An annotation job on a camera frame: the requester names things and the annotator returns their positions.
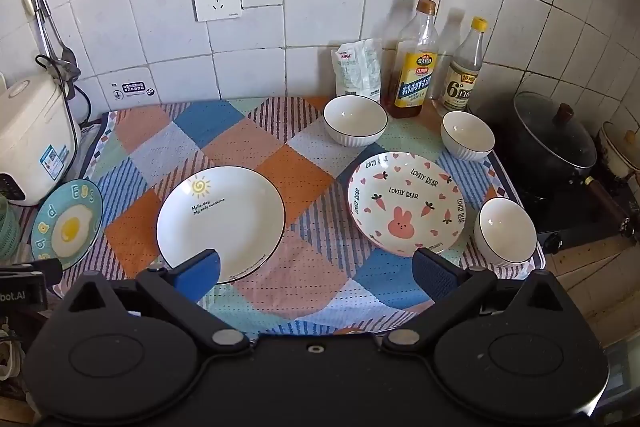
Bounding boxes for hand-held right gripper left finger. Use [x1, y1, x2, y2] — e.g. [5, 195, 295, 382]
[65, 248, 251, 355]

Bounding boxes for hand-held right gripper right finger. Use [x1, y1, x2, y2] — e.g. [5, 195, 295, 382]
[382, 248, 573, 355]

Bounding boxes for white plate with sun print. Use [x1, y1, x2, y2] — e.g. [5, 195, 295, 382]
[156, 166, 286, 285]

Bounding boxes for pink rabbit print plate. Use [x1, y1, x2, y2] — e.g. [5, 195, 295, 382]
[347, 152, 469, 256]

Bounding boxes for teal fried egg print plate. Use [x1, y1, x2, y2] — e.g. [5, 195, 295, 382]
[31, 179, 104, 271]

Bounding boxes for white ribbed bowl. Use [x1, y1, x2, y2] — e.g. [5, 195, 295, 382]
[440, 111, 496, 162]
[473, 197, 538, 268]
[323, 95, 389, 146]

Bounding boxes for green plastic basket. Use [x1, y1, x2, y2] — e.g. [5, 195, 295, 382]
[0, 194, 22, 258]

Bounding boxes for black cooking pot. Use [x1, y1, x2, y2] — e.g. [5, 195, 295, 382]
[492, 117, 632, 229]

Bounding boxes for patchwork tablecloth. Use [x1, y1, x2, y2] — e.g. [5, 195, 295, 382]
[55, 97, 548, 338]

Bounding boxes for black gas stove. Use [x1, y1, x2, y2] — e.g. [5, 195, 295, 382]
[520, 172, 640, 254]

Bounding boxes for white rice cooker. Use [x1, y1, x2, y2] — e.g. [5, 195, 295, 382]
[0, 72, 83, 208]

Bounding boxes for glass pot lid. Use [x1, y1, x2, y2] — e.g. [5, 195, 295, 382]
[514, 92, 598, 170]

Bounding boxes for amber cooking wine bottle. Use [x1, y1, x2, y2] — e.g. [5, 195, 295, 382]
[381, 0, 440, 118]

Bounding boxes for clear vinegar bottle yellow cap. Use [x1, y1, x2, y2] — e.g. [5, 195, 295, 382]
[440, 17, 488, 112]

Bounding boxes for white salt bag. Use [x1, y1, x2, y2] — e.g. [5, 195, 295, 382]
[332, 38, 383, 100]

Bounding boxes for cream enamel pot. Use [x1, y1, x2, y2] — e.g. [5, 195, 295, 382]
[598, 122, 640, 180]

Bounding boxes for hanging metal spoons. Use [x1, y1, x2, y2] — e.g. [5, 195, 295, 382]
[31, 0, 82, 84]

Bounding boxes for rice cooker black cable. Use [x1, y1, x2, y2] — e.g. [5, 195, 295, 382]
[35, 54, 96, 130]

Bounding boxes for black and white wall sticker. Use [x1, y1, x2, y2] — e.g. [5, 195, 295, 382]
[111, 79, 157, 100]

